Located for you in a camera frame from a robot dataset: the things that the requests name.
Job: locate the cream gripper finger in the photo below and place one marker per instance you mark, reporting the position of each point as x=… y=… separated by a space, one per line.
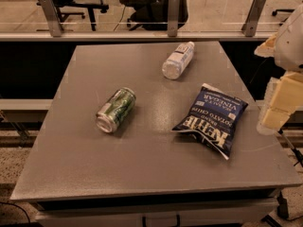
x=288 y=95
x=270 y=120

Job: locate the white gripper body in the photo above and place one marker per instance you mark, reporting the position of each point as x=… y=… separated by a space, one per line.
x=291 y=47

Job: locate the green soda can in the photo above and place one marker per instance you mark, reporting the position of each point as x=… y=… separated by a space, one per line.
x=114 y=111

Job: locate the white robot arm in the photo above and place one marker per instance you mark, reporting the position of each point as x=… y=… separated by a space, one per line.
x=288 y=53

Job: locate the blue kettle chips bag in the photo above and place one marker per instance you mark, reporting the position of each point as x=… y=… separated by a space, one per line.
x=212 y=119

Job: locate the clear plastic water bottle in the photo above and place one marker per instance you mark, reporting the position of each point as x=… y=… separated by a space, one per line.
x=178 y=60

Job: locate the black office chair middle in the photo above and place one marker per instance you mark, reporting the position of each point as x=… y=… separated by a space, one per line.
x=153 y=14

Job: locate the right metal rail bracket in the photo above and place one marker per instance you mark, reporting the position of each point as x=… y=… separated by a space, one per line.
x=250 y=25

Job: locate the metal rail bracket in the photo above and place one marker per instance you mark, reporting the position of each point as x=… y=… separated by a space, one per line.
x=250 y=25
x=173 y=15
x=51 y=15

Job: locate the middle metal rail bracket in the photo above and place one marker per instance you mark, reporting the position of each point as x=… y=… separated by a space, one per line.
x=173 y=15

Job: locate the left metal rail bracket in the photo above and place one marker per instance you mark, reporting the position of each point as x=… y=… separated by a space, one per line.
x=51 y=15

